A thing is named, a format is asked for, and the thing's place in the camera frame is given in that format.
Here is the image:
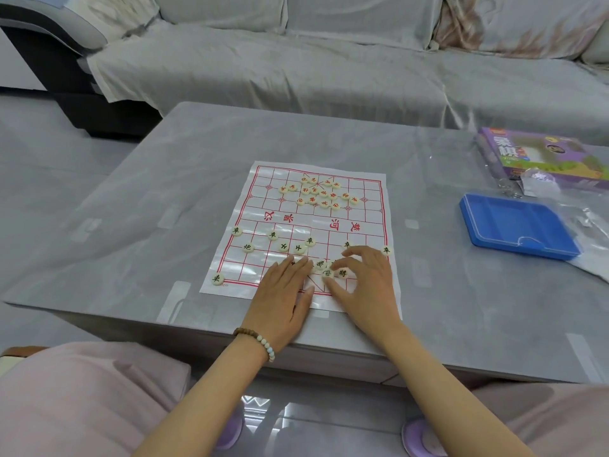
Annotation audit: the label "person's right hand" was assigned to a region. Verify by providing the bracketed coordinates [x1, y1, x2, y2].
[327, 245, 405, 336]

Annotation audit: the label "blue plastic tray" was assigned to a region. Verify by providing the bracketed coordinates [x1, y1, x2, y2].
[459, 193, 582, 261]

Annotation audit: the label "person's left forearm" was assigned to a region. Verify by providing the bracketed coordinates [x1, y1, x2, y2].
[133, 334, 278, 457]

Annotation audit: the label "grey sofa cover cloth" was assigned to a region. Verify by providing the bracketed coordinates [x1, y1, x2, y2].
[86, 0, 609, 148]

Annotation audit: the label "crumpled clear plastic wrap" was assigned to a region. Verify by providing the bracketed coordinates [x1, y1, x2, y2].
[497, 168, 563, 198]

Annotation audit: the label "person's right forearm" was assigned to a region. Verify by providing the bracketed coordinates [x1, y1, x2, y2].
[370, 320, 537, 457]

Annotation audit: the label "white patterned cushion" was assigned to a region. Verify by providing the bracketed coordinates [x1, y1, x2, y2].
[87, 0, 160, 37]

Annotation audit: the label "spread of black-print chess pieces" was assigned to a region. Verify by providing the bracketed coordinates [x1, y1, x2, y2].
[211, 225, 394, 287]

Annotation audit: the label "cluster of red-print chess pieces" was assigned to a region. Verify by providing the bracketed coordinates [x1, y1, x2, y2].
[278, 173, 361, 210]

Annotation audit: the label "black and grey leather sofa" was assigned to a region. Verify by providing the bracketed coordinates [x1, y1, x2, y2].
[0, 0, 163, 139]

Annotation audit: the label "white chess board sheet red grid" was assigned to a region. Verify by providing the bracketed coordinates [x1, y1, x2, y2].
[199, 161, 403, 321]

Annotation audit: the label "purple game box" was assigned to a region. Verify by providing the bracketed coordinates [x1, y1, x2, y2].
[477, 126, 609, 192]

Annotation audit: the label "brown and pale bead bracelet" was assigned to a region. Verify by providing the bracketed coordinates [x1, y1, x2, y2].
[232, 327, 277, 363]

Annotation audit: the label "clear plastic bag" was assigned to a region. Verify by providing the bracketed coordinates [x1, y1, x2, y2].
[556, 195, 609, 284]

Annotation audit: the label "person's left hand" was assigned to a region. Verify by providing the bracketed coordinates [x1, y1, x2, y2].
[241, 256, 316, 353]

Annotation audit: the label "brown wooden stool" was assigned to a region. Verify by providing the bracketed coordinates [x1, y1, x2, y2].
[0, 346, 49, 376]

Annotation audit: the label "beige leaf-print cushion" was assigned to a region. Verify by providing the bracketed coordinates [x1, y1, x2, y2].
[435, 0, 609, 61]

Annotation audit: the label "pink trousers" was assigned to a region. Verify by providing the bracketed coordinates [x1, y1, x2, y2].
[0, 341, 609, 457]

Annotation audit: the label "purple slipper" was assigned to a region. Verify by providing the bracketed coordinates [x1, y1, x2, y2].
[212, 414, 246, 451]
[401, 419, 449, 457]

